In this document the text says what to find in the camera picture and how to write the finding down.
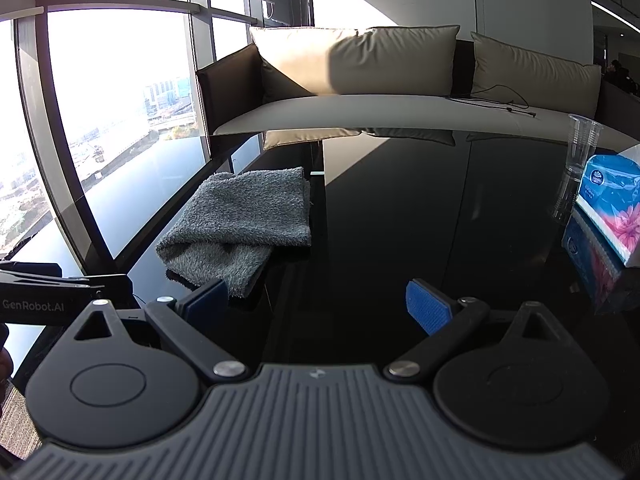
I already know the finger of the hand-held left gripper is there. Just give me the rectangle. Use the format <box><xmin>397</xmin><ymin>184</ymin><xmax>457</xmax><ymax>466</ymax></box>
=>
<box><xmin>90</xmin><ymin>273</ymin><xmax>134</xmax><ymax>306</ymax></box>

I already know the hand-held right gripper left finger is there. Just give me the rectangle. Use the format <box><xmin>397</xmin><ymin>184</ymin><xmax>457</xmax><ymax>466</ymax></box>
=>
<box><xmin>75</xmin><ymin>279</ymin><xmax>247</xmax><ymax>380</ymax></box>

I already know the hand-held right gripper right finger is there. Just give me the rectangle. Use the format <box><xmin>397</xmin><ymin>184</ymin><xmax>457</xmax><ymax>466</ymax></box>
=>
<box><xmin>384</xmin><ymin>280</ymin><xmax>574</xmax><ymax>380</ymax></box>

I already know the grey towel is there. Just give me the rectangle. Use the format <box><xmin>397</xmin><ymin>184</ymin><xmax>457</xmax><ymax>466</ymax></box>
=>
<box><xmin>156</xmin><ymin>166</ymin><xmax>313</xmax><ymax>299</ymax></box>

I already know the beige sofa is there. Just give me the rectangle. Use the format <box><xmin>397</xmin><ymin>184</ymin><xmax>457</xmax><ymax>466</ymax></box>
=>
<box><xmin>195</xmin><ymin>25</ymin><xmax>640</xmax><ymax>151</ymax></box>

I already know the blue floral tissue box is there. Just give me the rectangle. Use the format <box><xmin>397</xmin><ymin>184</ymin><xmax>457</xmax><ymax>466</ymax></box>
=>
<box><xmin>572</xmin><ymin>144</ymin><xmax>640</xmax><ymax>267</ymax></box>

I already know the clear plastic cup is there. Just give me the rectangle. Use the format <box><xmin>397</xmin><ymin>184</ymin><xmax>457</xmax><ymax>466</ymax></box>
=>
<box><xmin>565</xmin><ymin>114</ymin><xmax>605</xmax><ymax>177</ymax></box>

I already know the beige sofa cushion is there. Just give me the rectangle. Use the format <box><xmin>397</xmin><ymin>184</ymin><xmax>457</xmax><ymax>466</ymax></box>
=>
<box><xmin>470</xmin><ymin>31</ymin><xmax>603</xmax><ymax>113</ymax></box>
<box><xmin>327</xmin><ymin>25</ymin><xmax>461</xmax><ymax>97</ymax></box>
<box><xmin>249</xmin><ymin>25</ymin><xmax>362</xmax><ymax>103</ymax></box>

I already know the ceiling light strip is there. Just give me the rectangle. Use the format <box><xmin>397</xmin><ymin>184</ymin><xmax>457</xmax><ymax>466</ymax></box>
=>
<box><xmin>590</xmin><ymin>0</ymin><xmax>640</xmax><ymax>25</ymax></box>

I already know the thin black cable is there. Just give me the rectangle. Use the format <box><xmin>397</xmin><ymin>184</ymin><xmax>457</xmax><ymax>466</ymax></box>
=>
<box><xmin>447</xmin><ymin>84</ymin><xmax>538</xmax><ymax>118</ymax></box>

